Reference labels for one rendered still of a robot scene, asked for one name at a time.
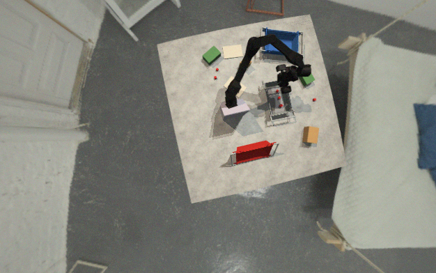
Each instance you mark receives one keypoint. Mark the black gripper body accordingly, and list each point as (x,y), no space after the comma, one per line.
(284,79)

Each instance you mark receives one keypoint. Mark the red plastic tray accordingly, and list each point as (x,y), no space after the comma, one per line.
(253,151)

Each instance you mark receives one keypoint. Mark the tan rectangular block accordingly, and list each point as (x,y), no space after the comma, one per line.
(310,135)

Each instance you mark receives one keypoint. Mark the green rectangular block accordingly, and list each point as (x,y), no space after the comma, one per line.
(211,55)
(307,80)

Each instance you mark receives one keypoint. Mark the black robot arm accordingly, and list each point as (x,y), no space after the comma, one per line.
(253,47)

